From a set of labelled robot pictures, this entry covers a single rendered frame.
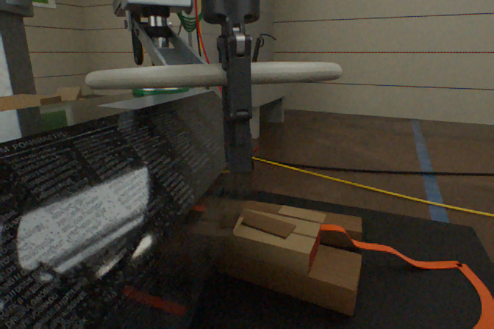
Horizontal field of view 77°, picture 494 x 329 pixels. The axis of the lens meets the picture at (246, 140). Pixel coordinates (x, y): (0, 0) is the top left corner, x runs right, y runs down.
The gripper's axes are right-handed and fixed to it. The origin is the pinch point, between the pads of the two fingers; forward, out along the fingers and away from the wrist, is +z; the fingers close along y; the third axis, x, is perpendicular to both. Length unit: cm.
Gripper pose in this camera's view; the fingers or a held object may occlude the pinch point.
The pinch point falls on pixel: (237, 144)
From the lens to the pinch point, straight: 44.1
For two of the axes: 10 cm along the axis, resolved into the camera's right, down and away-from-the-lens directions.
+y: -1.8, -2.0, 9.6
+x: -9.8, 0.7, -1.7
